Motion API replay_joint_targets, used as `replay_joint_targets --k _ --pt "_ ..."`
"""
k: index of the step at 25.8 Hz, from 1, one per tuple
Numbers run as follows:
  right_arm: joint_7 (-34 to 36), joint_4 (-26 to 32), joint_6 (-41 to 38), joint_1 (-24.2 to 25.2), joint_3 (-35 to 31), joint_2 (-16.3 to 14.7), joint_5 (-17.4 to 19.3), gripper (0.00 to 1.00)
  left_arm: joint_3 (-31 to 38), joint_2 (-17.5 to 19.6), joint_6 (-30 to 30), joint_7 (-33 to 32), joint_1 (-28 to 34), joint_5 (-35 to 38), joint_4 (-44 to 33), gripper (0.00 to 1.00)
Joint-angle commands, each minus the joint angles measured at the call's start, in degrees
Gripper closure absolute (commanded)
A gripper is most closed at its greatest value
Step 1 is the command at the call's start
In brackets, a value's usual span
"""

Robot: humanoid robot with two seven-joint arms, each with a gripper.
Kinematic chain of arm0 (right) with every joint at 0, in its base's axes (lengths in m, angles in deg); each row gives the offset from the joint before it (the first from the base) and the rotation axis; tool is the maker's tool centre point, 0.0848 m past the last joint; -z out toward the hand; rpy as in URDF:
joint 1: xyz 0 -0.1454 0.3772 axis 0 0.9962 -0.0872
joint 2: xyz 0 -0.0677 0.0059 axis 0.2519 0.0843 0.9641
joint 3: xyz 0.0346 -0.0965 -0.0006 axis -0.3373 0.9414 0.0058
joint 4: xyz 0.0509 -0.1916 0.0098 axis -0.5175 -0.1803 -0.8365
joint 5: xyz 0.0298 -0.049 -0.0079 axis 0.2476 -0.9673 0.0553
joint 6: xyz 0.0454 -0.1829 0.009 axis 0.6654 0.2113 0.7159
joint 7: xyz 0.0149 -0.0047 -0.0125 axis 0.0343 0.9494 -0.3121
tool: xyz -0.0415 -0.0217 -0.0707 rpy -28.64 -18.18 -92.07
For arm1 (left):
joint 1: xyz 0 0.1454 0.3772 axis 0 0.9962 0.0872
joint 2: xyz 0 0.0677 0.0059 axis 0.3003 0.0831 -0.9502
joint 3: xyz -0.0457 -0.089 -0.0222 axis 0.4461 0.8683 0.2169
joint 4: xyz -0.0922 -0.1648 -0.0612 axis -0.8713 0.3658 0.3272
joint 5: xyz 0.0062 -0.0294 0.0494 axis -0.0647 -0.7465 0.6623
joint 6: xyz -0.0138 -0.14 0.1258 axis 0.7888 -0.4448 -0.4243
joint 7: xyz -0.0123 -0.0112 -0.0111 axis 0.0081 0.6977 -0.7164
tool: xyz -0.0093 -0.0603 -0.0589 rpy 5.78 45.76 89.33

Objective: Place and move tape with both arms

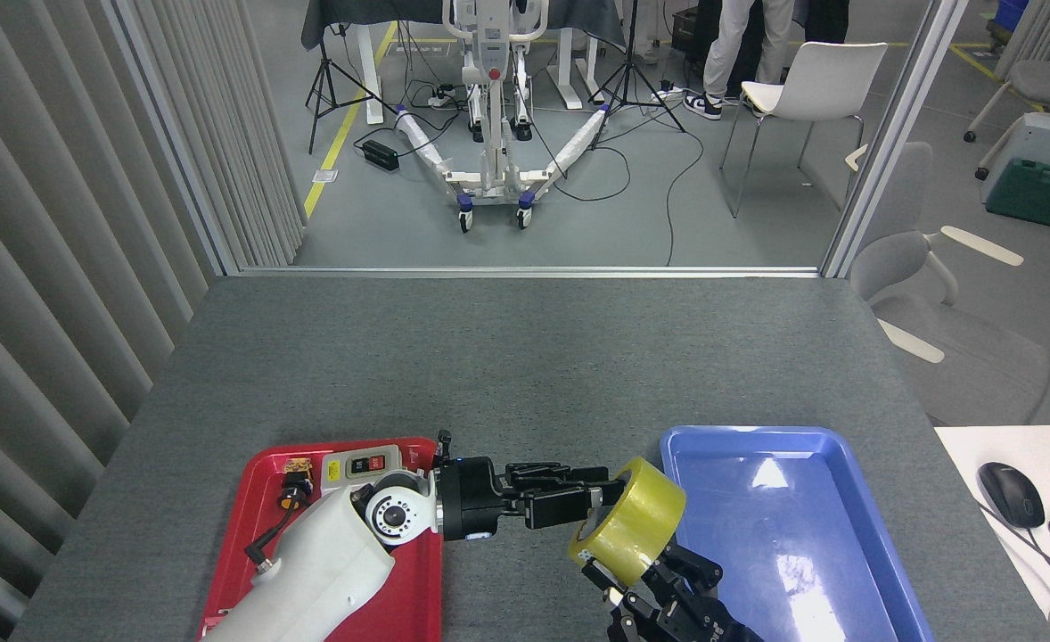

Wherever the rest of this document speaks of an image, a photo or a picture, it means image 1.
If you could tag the black orange push button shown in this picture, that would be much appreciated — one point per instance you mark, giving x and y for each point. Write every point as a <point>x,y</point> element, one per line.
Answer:
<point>293,489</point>

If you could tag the beige on-off switch box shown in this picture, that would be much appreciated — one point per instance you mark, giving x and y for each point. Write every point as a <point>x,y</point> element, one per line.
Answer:
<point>356,464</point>

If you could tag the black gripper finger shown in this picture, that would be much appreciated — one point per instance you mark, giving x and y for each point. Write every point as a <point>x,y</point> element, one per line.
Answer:
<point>623,611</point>
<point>690,575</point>
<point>561,510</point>
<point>561,476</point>

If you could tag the blue bin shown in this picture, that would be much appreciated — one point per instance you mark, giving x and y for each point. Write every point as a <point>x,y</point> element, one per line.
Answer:
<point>1012,13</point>

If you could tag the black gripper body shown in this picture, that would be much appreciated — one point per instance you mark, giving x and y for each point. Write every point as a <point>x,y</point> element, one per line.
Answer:
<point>471,499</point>
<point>685,624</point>

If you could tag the white desk with dark cloth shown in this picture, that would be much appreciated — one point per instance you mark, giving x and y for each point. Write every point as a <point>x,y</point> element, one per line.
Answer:
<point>578,13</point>

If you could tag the black power strip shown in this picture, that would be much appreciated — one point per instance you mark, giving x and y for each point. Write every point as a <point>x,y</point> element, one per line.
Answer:
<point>381,156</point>

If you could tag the white plastic chair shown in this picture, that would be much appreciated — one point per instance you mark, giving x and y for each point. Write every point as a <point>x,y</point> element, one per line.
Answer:
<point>824,80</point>

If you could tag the blue plastic tray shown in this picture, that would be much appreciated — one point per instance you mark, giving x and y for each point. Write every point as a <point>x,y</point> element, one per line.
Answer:
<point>801,535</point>

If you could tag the person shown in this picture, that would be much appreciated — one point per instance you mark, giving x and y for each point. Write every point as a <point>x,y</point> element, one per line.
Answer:
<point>730,45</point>
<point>828,20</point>

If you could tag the green plastic case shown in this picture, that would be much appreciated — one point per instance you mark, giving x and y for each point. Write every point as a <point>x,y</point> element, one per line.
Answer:
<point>1037,192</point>

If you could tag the black tripod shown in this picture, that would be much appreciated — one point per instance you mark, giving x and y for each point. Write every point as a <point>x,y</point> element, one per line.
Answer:
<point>323,53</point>
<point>629,36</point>

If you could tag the black computer mouse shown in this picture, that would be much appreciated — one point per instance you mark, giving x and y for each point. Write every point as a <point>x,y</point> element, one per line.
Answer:
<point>1013,495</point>

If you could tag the silver post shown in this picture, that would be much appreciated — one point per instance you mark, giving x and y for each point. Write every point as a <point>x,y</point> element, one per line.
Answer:
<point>890,143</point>
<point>176,134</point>

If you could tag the red plastic tray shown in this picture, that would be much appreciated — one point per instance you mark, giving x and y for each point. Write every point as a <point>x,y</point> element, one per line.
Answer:
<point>418,584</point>

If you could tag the white power strip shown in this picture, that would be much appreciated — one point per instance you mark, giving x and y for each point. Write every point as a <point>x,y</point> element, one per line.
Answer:
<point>441,98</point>

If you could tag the white stand on wheels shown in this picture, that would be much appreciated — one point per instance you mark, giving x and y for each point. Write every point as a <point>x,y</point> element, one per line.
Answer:
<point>494,134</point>

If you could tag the yellow tape roll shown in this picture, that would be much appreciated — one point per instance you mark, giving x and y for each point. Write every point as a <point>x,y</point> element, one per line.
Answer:
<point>641,517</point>

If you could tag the silver table rail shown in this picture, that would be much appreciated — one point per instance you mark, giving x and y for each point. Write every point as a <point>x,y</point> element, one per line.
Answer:
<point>525,271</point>

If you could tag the grey office chair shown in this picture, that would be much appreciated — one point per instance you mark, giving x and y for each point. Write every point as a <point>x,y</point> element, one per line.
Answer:
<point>962,357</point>

